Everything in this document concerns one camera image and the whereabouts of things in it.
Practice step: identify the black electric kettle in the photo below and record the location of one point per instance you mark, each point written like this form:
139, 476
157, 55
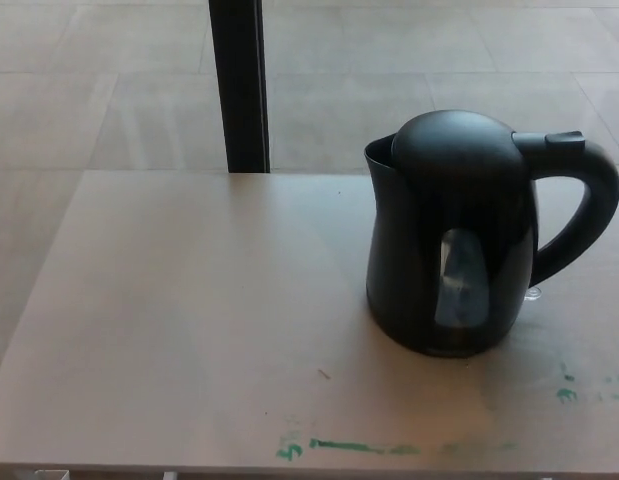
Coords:
419, 250

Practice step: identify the black vertical post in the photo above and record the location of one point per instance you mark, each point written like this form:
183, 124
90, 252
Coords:
241, 85

